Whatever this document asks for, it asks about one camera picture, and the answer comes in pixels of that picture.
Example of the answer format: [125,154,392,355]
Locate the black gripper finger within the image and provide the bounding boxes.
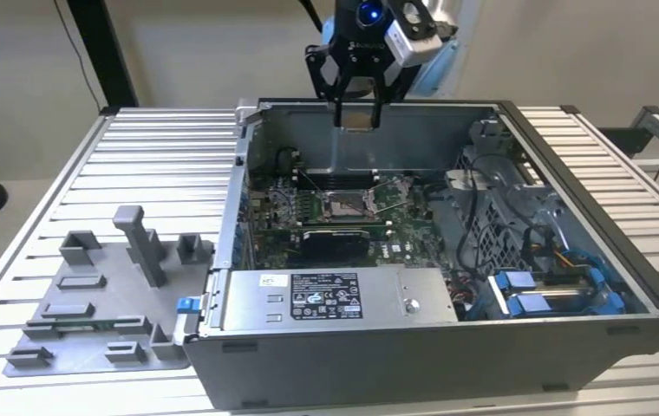
[304,42,360,128]
[369,68,412,130]

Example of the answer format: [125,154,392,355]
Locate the silver square CPU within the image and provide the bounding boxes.
[341,111,377,132]

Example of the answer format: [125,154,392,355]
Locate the black RAM slot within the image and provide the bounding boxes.
[293,171,380,178]
[293,166,380,173]
[293,175,380,182]

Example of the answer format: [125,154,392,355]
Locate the CPU socket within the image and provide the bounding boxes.
[316,190,374,222]

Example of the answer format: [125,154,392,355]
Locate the black expansion slot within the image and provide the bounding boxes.
[300,220,394,229]

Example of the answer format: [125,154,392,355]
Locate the black power connector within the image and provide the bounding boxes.
[274,146,300,175]

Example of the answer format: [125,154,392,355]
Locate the green motherboard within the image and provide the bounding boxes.
[238,169,458,272]

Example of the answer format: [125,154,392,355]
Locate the black expansion card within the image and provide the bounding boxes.
[298,229,374,268]

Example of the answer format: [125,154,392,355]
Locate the blue disk carrier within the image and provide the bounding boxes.
[500,282,624,322]
[488,268,605,296]

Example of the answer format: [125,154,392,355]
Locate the silver power supply unit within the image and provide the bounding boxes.
[221,267,461,331]

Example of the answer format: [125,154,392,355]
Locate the grey plastic parts rack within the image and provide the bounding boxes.
[2,205,218,378]

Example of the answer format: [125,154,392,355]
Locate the dark grey PC case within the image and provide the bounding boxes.
[181,97,659,411]

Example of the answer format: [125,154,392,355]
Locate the metal socket cover frame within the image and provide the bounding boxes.
[370,176,416,214]

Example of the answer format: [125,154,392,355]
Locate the silver metal bracket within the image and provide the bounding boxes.
[442,169,489,192]

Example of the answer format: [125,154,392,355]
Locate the thin wire locking lever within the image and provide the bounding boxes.
[298,170,325,195]

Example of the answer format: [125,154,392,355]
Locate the black frame post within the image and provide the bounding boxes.
[65,0,141,110]

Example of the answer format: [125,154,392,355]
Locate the black looped cable in case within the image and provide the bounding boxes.
[454,153,484,272]

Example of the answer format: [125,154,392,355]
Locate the orange and yellow wires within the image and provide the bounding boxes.
[553,249,583,270]

